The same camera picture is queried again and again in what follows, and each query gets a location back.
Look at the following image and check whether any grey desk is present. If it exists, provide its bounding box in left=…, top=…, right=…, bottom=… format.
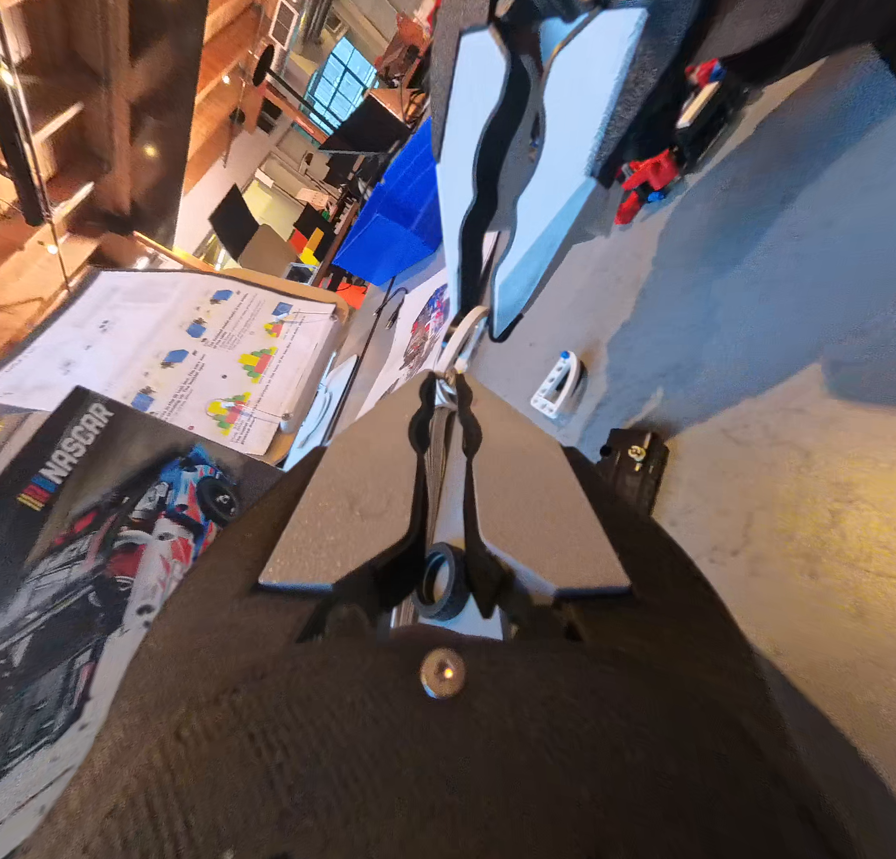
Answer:
left=336, top=47, right=896, bottom=804

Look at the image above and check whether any black panel brick with pins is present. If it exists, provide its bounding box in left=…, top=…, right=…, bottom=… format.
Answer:
left=598, top=428, right=669, bottom=517

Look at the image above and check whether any partly built toy car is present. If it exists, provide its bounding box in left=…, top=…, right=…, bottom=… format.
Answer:
left=615, top=57, right=750, bottom=226

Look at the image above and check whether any black monitor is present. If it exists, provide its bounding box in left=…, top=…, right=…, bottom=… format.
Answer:
left=318, top=92, right=414, bottom=156

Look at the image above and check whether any tan flat panel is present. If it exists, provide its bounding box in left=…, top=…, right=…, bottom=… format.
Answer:
left=238, top=223, right=302, bottom=279

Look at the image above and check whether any black flat panel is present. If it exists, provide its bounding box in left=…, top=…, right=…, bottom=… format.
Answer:
left=209, top=183, right=261, bottom=261

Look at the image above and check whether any black cable loop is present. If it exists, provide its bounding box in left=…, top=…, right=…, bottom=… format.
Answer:
left=357, top=286, right=410, bottom=398

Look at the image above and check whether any open instruction booklet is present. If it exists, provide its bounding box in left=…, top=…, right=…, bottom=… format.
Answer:
left=353, top=264, right=491, bottom=636

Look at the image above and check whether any black toy tyre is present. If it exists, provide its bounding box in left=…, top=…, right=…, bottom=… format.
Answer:
left=412, top=542, right=471, bottom=622

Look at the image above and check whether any plain white curved brick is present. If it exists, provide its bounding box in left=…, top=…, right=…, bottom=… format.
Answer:
left=433, top=304, right=491, bottom=412

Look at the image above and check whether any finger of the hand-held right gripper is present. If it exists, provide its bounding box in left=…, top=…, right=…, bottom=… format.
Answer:
left=489, top=6, right=651, bottom=343
left=434, top=24, right=529, bottom=317

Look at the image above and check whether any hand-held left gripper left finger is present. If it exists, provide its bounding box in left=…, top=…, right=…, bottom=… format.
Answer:
left=258, top=373, right=431, bottom=588

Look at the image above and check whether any white curved brick with pin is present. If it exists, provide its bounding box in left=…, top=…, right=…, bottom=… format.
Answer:
left=530, top=350, right=588, bottom=420

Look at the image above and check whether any person's right forearm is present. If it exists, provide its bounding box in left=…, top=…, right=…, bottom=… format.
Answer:
left=700, top=0, right=896, bottom=90

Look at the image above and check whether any toy car set box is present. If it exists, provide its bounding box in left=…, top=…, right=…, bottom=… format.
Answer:
left=0, top=386, right=281, bottom=839

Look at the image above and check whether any instruction sheet on stand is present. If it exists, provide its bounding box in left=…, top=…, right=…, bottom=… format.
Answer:
left=0, top=264, right=365, bottom=468

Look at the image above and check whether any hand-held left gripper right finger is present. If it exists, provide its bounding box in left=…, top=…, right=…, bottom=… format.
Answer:
left=456, top=374, right=633, bottom=594

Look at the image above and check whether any blue box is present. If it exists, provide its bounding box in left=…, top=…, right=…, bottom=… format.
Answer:
left=332, top=117, right=443, bottom=287

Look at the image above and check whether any distant paned window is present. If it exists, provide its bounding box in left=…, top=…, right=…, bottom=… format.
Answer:
left=304, top=36, right=379, bottom=135

